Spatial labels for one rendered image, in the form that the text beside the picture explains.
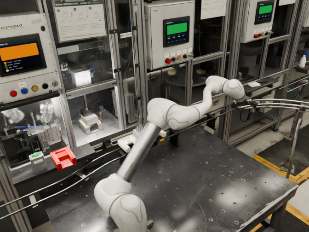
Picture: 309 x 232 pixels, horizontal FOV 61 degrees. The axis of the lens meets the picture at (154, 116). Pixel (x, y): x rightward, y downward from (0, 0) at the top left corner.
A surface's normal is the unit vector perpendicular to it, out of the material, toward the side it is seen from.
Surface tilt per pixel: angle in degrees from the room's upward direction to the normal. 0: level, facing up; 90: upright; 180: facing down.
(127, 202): 6
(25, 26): 90
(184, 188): 0
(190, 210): 0
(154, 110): 48
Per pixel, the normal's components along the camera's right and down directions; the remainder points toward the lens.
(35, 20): 0.57, 0.37
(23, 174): -0.04, -0.88
